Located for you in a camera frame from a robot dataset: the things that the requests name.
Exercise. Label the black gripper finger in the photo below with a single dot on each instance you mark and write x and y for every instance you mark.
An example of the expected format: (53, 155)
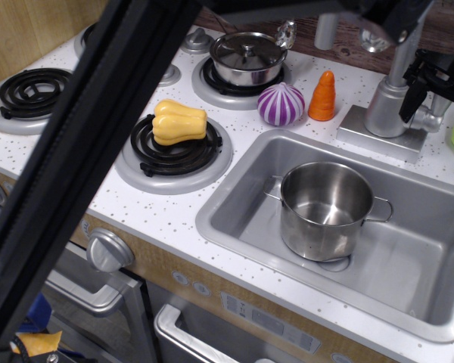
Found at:
(414, 98)

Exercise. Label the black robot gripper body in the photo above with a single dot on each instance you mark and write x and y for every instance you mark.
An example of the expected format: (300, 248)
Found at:
(436, 69)

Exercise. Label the silver faucet lever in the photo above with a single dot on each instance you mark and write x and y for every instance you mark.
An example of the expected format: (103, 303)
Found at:
(429, 119)

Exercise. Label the silver toy faucet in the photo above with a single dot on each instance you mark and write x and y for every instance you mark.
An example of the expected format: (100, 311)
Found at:
(379, 127)

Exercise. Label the clear crystal faucet knob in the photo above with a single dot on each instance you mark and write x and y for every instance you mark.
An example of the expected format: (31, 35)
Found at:
(372, 43)

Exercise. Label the orange toy carrot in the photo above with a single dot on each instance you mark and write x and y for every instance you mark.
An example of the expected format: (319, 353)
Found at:
(322, 104)

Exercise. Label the purple striped toy onion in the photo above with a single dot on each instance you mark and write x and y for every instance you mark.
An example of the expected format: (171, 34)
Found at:
(280, 104)

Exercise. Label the silver serving spoon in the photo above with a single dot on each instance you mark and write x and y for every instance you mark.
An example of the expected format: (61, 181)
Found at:
(286, 35)

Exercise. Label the steel pot in sink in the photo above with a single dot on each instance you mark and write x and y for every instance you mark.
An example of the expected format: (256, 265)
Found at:
(324, 206)

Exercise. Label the lidded steel pot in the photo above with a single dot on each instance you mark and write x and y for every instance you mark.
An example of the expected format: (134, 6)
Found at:
(247, 59)

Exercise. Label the grey toy sink basin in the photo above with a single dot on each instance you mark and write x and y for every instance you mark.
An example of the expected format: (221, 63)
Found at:
(375, 236)

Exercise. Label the silver rear stove knob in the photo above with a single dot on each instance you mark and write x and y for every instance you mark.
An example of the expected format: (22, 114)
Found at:
(197, 42)

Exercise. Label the silver stove knob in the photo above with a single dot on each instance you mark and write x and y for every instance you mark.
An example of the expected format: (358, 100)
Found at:
(106, 252)
(197, 42)

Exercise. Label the small grey rear knob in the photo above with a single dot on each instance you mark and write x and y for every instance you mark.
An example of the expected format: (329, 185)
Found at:
(171, 76)

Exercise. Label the yellow toy squash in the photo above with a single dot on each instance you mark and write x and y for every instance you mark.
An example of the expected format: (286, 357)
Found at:
(174, 123)

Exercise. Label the front right black burner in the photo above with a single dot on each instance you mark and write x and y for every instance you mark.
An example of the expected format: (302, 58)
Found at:
(177, 169)

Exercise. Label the grey control panel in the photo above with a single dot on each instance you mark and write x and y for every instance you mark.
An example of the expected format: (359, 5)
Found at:
(270, 323)

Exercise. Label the silver front stove knob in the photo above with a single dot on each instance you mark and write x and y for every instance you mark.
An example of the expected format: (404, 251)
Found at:
(106, 252)

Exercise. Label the front left black burner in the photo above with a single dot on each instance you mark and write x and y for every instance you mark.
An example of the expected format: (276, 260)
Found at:
(27, 99)

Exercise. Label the blue cloth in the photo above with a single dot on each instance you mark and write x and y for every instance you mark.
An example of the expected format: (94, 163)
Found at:
(38, 316)

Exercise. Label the yellow cloth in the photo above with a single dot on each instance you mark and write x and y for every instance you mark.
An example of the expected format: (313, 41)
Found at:
(36, 343)

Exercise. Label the silver dishwasher door handle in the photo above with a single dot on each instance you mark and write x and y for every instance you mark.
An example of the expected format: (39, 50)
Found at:
(178, 345)

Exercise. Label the silver oven door handle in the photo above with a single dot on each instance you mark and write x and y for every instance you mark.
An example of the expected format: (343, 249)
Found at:
(96, 292)

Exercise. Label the black metal frame bar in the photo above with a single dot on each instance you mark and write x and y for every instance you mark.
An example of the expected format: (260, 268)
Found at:
(131, 47)

